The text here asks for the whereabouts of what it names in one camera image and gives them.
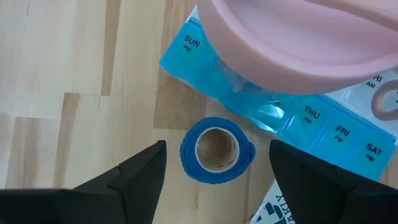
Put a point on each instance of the blue bandage roll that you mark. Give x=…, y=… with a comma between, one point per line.
x=186, y=161

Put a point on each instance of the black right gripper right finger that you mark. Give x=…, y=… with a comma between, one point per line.
x=326, y=199

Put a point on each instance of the clear cup with pink lid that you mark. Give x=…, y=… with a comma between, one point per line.
x=295, y=46

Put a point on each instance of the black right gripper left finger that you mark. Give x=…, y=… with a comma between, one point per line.
x=93, y=202

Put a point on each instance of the white printed wipes packet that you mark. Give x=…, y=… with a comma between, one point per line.
x=267, y=211

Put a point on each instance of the blue white weekly pill organizer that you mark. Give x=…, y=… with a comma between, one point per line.
x=342, y=133

